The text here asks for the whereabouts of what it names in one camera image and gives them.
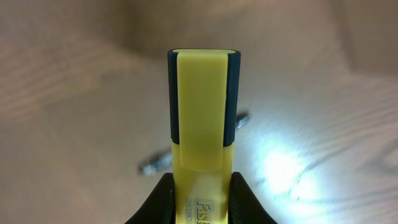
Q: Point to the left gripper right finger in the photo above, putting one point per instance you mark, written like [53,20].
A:
[243,205]

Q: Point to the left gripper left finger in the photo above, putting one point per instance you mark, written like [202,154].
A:
[159,207]

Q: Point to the black pen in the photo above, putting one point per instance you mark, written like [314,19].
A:
[162,160]

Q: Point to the yellow highlighter marker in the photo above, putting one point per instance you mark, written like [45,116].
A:
[203,94]

